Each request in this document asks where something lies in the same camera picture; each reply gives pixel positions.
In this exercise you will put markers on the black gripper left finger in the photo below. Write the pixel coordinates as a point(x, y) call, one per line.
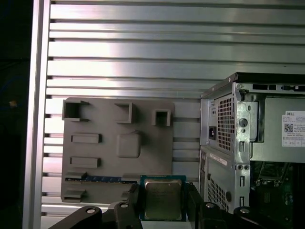
point(124, 214)

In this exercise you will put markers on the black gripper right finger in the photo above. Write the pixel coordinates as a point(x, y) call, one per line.
point(197, 214)

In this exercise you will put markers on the CPU with silver top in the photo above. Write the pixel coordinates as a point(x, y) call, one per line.
point(163, 198)

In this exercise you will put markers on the RAM stick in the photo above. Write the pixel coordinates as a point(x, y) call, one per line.
point(102, 179)

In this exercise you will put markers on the green motherboard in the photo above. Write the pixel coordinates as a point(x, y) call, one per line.
point(274, 190)

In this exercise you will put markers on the black PC case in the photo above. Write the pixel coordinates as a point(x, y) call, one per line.
point(241, 143)

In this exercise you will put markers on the grey plastic parts rack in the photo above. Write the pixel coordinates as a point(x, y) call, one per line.
point(107, 124)

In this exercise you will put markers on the grey power supply unit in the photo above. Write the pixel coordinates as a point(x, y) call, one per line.
point(274, 131)

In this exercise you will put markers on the small tan floor object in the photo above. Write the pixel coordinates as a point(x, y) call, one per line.
point(12, 103)

